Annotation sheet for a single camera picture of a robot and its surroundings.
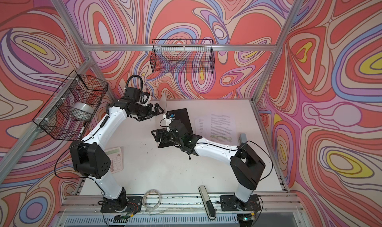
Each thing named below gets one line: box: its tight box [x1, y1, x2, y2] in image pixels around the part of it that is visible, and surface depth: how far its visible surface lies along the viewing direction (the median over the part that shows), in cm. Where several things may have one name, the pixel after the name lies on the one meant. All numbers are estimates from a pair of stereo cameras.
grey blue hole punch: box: [237, 132, 248, 146], surface depth 95 cm
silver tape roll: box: [72, 102, 95, 114], surface depth 75 cm
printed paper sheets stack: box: [194, 113, 237, 144], surface depth 107 cm
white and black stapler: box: [198, 185, 217, 221], surface depth 72 cm
